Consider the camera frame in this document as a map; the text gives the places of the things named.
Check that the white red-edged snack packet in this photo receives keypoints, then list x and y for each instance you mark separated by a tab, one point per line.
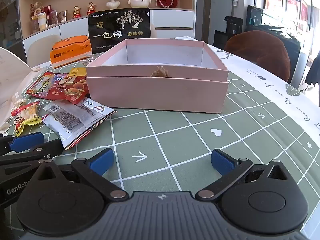
100	108

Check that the white vase with flowers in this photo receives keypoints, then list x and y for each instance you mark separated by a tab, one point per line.
112	3

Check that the black water dispenser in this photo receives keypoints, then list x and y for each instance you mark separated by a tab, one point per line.
230	32

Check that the bear flower ornament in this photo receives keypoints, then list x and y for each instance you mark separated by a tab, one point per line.
36	10

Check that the green checked tablecloth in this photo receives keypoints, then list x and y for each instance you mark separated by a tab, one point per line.
175	140

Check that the brown chair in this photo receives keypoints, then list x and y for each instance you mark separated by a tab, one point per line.
260	52

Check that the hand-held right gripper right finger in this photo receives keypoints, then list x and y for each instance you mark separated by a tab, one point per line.
222	162

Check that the wooden shelf cabinet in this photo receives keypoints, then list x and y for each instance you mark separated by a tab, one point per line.
100	2

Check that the black printed box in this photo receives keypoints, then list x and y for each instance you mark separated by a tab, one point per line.
117	30

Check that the pink cardboard box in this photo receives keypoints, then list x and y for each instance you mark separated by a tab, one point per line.
155	92

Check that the red snack packet orange print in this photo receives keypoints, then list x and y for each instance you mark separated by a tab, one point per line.
72	90

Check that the white snack packet dark bars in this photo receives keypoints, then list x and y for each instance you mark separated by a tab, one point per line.
67	117

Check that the beige chair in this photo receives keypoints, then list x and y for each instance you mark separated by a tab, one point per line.
153	33
41	50

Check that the red gold figurine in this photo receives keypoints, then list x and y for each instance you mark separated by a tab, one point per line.
91	8
77	12

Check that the yellow red cartoon snack packet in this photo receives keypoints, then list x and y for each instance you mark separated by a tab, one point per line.
25	117

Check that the glass jar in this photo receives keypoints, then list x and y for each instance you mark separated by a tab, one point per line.
63	16

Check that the orange cardboard box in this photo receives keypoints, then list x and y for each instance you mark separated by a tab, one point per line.
70	48

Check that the red glossy snack packet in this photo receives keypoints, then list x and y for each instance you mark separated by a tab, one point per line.
40	85

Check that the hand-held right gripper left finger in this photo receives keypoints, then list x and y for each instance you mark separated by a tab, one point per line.
101	162

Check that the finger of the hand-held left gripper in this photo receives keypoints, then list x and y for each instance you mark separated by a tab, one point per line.
50	147
25	141

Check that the white cup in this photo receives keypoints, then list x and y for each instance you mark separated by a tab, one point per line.
42	22

